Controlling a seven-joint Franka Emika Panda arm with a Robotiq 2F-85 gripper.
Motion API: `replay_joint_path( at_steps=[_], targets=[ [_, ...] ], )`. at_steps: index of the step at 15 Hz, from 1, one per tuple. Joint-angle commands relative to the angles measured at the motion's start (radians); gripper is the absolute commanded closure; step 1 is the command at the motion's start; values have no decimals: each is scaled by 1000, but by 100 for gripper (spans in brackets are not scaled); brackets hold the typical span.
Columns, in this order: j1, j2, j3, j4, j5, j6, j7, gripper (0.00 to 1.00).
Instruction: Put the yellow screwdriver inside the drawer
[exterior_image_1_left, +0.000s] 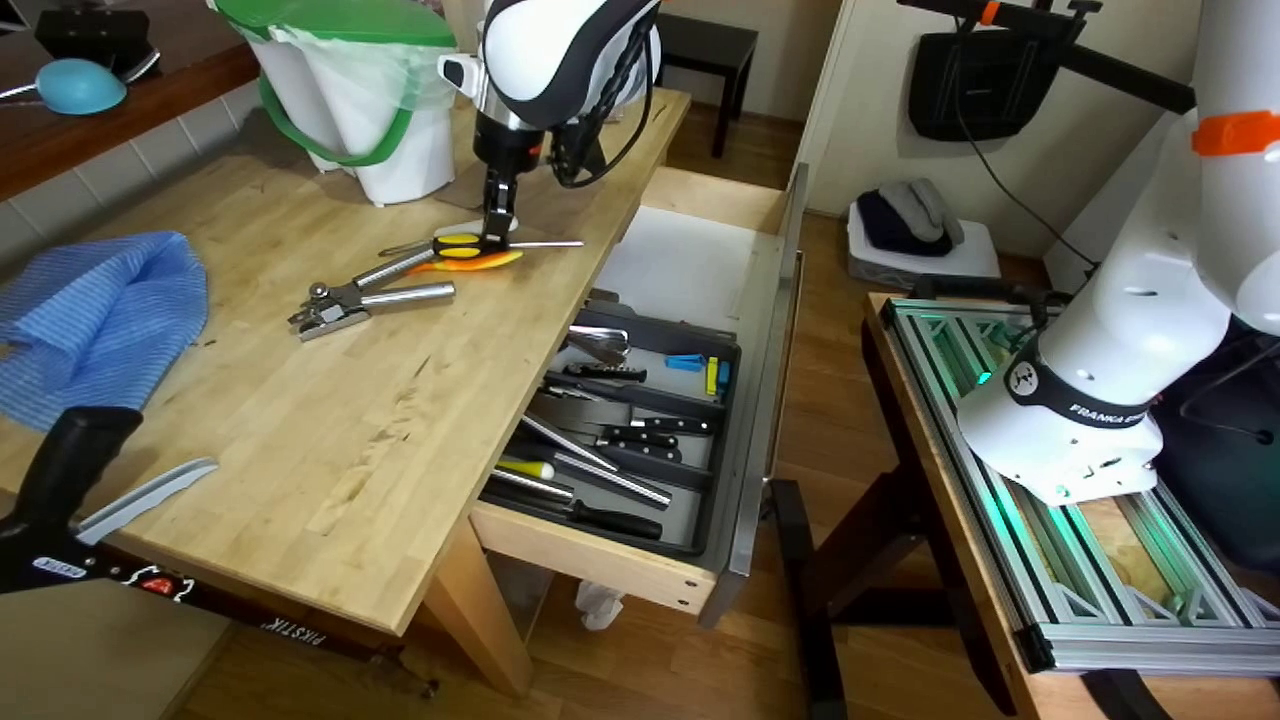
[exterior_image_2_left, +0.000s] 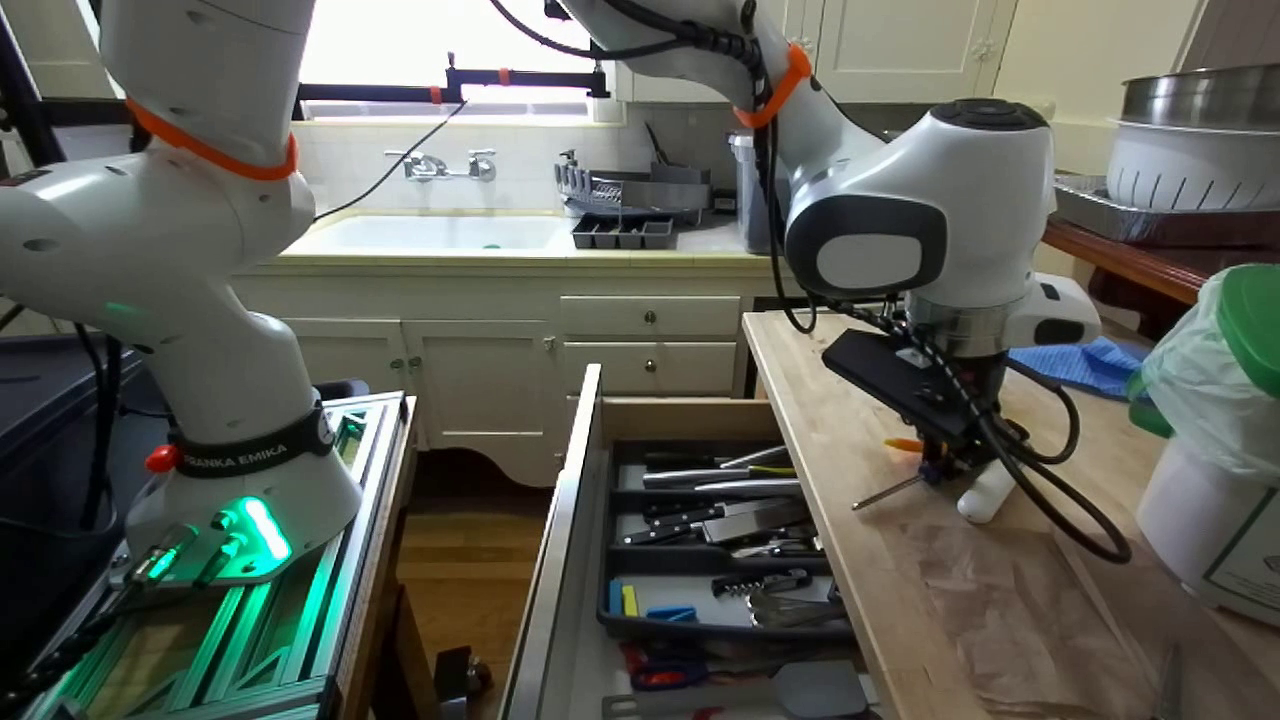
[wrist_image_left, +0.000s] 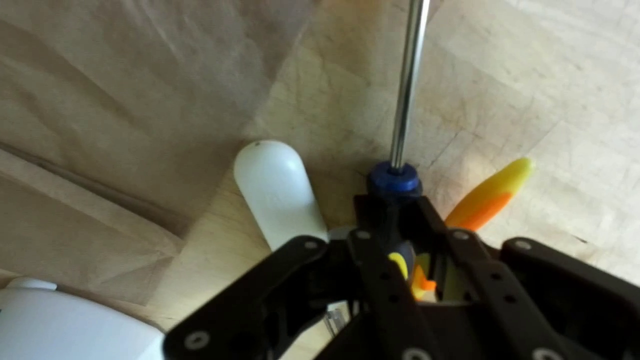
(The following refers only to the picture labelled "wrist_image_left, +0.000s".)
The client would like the blue-handled metal tool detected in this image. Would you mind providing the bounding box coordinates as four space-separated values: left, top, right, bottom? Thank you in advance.
364 0 437 302

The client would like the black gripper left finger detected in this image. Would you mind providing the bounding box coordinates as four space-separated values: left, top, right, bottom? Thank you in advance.
163 194 439 360

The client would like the brown paper sheet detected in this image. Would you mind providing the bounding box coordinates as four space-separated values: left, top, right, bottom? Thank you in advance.
0 0 324 309

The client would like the orange yellow handled tool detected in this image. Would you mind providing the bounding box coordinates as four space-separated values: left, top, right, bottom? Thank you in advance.
406 156 539 303

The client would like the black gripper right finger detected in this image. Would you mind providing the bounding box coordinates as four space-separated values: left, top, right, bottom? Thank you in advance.
414 194 640 360

